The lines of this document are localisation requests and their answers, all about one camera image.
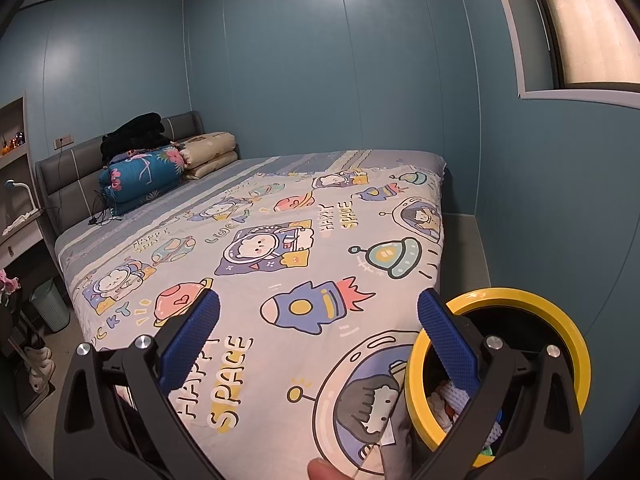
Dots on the frosted window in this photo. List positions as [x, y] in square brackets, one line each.
[590, 20]

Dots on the white desk lamp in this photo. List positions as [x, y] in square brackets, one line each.
[22, 191]

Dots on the person's right hand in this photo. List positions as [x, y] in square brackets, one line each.
[327, 470]

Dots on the grey wall shelf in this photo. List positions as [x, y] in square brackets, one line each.
[15, 170]

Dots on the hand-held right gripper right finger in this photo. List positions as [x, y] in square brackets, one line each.
[447, 345]

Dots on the white slippers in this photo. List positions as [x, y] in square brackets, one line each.
[37, 362]

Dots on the white wall socket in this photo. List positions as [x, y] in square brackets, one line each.
[64, 141]

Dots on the beige folded quilt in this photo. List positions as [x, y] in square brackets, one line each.
[210, 152]

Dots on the blue floral folded quilt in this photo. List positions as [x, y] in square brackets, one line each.
[140, 170]

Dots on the cartoon printed bedsheet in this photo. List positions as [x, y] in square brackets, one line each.
[280, 210]

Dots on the black bin with yellow rim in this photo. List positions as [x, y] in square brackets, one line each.
[570, 340]

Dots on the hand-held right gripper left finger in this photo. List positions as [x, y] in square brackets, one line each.
[192, 340]

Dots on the grey padded headboard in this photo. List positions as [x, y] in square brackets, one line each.
[65, 175]

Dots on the pink frilly item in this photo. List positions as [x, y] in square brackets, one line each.
[7, 282]

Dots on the small shelf ornaments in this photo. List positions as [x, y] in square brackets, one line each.
[12, 144]

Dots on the green wastebasket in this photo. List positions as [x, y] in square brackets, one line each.
[50, 305]

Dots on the white foam net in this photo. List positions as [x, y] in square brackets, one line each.
[450, 402]

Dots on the black folded clothes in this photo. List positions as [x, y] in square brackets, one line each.
[135, 132]

